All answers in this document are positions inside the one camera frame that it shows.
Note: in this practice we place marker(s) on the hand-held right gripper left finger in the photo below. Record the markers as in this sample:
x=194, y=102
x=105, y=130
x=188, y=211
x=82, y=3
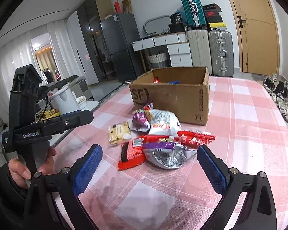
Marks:
x=88, y=170

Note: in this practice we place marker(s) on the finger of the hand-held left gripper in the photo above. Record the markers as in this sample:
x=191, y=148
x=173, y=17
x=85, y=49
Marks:
x=69, y=122
x=70, y=113

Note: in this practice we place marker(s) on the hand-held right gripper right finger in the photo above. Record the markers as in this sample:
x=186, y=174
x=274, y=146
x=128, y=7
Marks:
x=211, y=170

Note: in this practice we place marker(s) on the red snack packet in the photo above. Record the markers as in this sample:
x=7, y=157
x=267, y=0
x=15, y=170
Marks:
x=196, y=139

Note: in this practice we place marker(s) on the red chocolate bar packet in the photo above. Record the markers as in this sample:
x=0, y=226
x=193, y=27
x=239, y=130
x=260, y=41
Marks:
x=132, y=153

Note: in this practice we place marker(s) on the cream cake packet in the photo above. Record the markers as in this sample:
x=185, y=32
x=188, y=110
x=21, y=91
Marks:
x=118, y=134

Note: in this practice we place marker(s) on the purple and silver snack packet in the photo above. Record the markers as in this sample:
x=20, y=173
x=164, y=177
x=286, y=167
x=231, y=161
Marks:
x=165, y=155

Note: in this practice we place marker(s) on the white snack bag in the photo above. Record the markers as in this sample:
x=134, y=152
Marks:
x=163, y=122

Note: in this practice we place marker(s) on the purple candy bag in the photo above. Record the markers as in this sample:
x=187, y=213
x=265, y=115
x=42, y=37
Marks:
x=140, y=119

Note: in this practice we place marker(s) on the orange snack packet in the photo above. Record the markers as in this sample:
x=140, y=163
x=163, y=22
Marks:
x=148, y=107

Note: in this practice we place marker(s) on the brown cardboard box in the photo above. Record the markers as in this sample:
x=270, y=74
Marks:
x=172, y=100

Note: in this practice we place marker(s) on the blue cookie packet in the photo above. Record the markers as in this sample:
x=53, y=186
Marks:
x=174, y=82

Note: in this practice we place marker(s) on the person's left forearm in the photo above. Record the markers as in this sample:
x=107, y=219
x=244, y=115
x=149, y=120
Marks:
x=2, y=196

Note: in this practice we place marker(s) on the person's left hand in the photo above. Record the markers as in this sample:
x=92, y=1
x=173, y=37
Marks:
x=18, y=167

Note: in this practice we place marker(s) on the white electric kettle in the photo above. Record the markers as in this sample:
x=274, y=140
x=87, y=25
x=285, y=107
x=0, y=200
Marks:
x=62, y=103

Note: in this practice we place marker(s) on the instant noodle cup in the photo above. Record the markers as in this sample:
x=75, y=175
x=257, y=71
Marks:
x=81, y=100

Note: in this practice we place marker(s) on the yellow plastic bag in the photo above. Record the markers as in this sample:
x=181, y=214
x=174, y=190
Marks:
x=51, y=113

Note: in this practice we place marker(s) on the grey kitchen appliance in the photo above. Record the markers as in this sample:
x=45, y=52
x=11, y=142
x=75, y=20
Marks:
x=62, y=82

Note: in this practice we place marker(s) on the pink checkered tablecloth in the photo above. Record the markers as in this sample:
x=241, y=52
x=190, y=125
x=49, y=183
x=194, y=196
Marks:
x=242, y=124

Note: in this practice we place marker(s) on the white sheer curtain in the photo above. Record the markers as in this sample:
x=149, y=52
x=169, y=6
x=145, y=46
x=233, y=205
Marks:
x=62, y=48

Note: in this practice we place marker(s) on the dark glass cabinet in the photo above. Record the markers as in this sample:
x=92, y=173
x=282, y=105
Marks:
x=91, y=28

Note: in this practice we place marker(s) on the grey refrigerator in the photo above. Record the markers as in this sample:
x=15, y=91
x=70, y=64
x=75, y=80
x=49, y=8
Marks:
x=120, y=40

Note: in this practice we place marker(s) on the grey and white laundry basket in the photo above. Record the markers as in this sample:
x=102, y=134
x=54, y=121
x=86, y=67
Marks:
x=158, y=61

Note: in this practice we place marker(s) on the grey door mat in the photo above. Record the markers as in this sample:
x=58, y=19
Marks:
x=256, y=77

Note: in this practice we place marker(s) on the scattered shoes pile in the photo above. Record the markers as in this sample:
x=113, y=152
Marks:
x=283, y=95

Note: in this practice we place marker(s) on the tan cupboard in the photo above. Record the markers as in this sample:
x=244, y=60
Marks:
x=103, y=4

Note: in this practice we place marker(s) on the red paper bag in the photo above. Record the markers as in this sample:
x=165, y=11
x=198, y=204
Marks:
x=117, y=6

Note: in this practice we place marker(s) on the white desk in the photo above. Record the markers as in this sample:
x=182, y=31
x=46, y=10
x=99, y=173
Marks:
x=163, y=40

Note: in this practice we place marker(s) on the silver suitcase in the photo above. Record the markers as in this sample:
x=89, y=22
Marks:
x=220, y=52

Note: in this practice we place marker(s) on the white drawer unit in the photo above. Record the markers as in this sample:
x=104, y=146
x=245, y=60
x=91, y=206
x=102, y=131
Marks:
x=180, y=54

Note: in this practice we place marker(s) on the cream suitcase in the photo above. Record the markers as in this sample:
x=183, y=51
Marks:
x=199, y=50

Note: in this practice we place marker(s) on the brown paper bag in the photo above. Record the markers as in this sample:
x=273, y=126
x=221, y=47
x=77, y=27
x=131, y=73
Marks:
x=126, y=6

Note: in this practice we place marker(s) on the oval framed mirror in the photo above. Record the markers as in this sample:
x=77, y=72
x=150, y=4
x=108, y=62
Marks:
x=156, y=25

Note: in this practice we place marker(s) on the black storage box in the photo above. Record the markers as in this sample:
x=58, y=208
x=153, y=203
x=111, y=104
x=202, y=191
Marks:
x=176, y=28

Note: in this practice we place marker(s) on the black printed bag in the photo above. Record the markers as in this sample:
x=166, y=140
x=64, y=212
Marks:
x=176, y=18

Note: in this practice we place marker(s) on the wooden door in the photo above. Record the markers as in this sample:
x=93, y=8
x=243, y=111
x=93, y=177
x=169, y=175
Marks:
x=256, y=28

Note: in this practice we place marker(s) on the plain black shoebox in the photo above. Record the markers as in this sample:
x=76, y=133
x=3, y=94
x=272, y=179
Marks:
x=214, y=19

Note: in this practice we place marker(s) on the red and black shoebox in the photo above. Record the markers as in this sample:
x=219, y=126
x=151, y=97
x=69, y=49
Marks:
x=212, y=13

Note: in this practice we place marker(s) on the green suitcase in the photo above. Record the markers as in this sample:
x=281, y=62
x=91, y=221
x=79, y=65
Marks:
x=193, y=9

